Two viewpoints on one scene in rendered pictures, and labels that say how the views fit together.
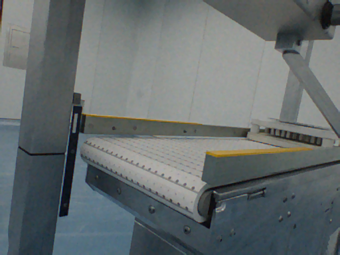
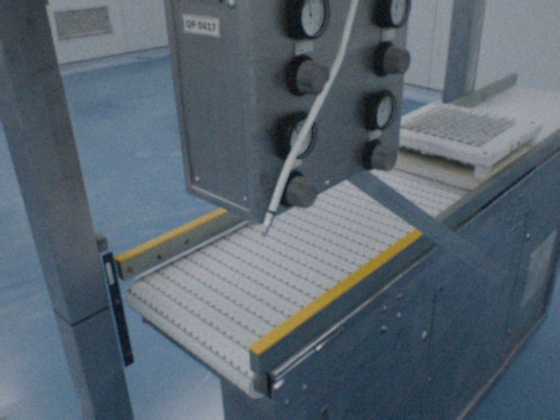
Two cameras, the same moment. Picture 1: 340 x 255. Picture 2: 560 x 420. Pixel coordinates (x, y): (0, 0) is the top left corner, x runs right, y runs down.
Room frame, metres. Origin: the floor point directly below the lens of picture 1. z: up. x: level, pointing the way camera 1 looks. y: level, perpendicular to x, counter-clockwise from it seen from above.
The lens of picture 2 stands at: (-0.15, -0.10, 1.24)
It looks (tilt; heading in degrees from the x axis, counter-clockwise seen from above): 27 degrees down; 2
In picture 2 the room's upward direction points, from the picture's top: 2 degrees counter-clockwise
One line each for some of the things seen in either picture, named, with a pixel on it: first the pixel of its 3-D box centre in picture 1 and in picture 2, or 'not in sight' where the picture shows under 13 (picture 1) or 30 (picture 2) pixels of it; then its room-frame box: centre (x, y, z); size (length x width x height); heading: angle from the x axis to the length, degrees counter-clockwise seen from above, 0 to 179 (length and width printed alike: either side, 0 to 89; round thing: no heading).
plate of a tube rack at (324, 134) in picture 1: (301, 129); (457, 130); (0.91, -0.43, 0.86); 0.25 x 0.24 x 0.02; 48
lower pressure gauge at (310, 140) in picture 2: not in sight; (297, 136); (0.28, -0.10, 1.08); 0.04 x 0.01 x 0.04; 138
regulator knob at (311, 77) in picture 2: not in sight; (310, 71); (0.29, -0.11, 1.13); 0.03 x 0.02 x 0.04; 138
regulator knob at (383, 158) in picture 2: (337, 11); (381, 153); (0.37, -0.19, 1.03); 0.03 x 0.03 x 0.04; 48
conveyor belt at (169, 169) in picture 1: (291, 155); (444, 174); (0.88, -0.40, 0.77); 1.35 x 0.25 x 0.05; 138
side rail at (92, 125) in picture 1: (254, 133); (387, 140); (0.97, -0.30, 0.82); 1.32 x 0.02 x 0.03; 138
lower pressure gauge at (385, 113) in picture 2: not in sight; (381, 110); (0.38, -0.18, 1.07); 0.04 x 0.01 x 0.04; 138
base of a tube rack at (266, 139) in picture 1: (298, 143); (454, 152); (0.91, -0.43, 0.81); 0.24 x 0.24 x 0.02; 48
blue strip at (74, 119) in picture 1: (70, 162); (119, 312); (0.47, 0.16, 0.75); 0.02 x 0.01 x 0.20; 138
